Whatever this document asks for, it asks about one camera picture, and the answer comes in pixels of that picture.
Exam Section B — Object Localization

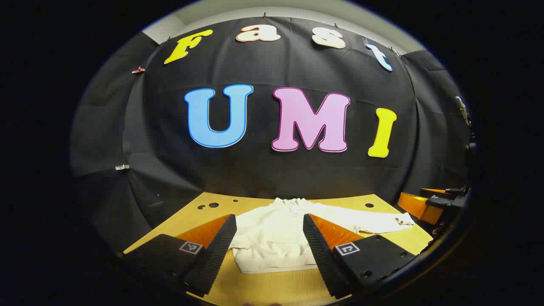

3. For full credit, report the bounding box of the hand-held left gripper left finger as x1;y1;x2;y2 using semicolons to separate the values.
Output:
123;214;237;297

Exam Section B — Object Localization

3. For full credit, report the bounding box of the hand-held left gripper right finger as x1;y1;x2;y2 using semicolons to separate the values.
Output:
303;213;417;299

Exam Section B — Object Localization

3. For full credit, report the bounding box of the white sweatshirt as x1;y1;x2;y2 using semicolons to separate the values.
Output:
229;197;416;274

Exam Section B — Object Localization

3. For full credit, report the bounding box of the metal clip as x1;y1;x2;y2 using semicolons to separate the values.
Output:
456;96;470;125

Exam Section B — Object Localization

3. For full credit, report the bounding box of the black backdrop cloth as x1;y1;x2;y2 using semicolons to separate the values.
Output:
70;17;474;252

